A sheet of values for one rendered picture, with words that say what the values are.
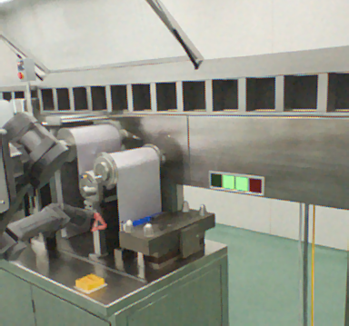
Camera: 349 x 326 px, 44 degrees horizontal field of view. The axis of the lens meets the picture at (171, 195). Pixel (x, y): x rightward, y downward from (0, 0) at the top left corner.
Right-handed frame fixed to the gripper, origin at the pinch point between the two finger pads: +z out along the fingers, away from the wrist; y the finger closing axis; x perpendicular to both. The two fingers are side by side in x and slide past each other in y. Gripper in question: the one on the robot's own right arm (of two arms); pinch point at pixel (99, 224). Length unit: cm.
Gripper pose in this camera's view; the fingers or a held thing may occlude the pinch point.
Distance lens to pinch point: 165.4
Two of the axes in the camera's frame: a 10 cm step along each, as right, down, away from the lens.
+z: 6.0, 3.0, 7.4
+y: 7.4, 1.3, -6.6
